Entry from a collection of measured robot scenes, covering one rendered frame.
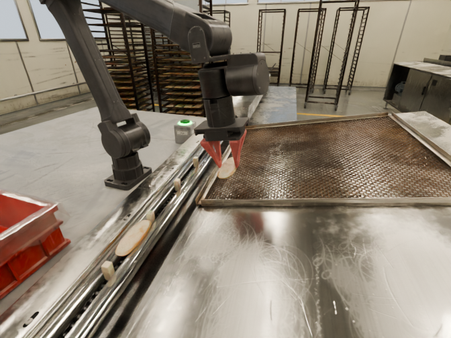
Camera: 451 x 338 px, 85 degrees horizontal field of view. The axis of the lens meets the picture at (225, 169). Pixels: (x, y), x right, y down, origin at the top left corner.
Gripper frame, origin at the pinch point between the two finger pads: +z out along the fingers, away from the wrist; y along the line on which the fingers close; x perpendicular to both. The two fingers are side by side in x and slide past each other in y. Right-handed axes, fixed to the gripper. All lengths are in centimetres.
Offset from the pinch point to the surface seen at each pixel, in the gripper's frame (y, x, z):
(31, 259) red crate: 29.5, 26.9, 5.6
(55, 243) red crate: 29.4, 22.3, 5.9
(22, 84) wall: 473, -293, -19
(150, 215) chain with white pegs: 14.4, 12.0, 6.1
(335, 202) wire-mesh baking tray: -21.3, 7.0, 4.3
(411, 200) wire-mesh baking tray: -32.5, 6.4, 3.9
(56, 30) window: 464, -400, -105
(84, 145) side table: 67, -24, 3
